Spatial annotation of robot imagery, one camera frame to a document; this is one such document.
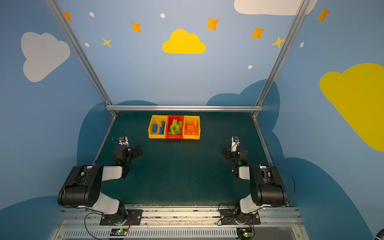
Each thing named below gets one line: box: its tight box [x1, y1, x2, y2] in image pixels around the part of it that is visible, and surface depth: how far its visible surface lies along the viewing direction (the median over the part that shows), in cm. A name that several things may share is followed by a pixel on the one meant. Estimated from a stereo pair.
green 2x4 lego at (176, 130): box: [173, 124, 181, 135], surface depth 109 cm
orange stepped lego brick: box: [186, 123, 195, 132], surface depth 110 cm
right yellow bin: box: [183, 115, 201, 140], surface depth 110 cm
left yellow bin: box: [148, 115, 168, 139], surface depth 113 cm
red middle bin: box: [166, 115, 184, 140], surface depth 110 cm
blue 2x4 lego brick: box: [153, 123, 158, 133], surface depth 112 cm
